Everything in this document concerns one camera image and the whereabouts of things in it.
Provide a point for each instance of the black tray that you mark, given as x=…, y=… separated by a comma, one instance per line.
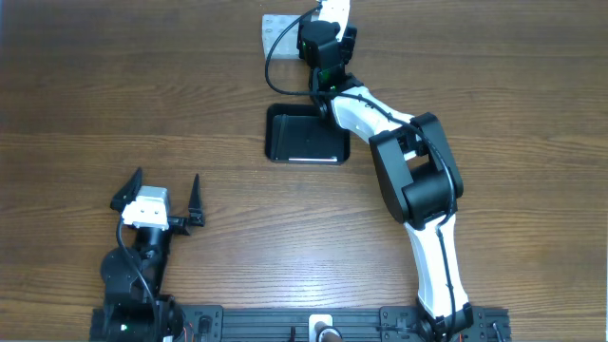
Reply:
x=309, y=138

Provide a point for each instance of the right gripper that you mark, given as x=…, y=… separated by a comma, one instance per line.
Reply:
x=349, y=45

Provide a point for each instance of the mounting rail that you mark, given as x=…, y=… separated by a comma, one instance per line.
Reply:
x=266, y=323

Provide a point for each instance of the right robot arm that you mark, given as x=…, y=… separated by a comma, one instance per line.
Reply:
x=427, y=190

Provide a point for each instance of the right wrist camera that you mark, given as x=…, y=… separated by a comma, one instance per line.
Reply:
x=335, y=14

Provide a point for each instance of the white test tube rack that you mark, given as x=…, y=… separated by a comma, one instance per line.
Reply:
x=280, y=35

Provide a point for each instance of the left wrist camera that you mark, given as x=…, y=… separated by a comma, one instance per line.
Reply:
x=145, y=211

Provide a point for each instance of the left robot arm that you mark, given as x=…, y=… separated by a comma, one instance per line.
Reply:
x=152, y=242

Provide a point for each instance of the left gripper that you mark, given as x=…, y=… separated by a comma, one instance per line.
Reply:
x=179, y=224

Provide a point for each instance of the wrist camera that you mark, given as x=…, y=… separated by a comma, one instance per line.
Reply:
x=335, y=14
x=145, y=211

